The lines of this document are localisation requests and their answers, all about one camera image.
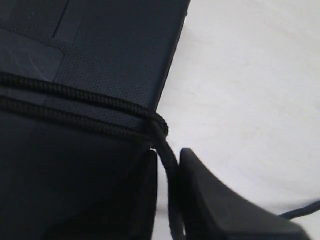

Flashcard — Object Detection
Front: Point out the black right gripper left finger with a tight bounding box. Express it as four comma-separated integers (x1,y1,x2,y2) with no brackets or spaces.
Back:
0,150,158,240

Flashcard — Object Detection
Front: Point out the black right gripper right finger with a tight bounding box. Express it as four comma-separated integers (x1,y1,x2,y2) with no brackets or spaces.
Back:
179,148,310,240

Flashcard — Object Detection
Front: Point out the black rope with loop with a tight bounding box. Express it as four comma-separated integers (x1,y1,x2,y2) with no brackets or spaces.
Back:
0,72,320,240

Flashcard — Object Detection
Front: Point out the black plastic carry case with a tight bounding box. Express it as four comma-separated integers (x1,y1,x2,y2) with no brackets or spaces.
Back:
0,0,190,240

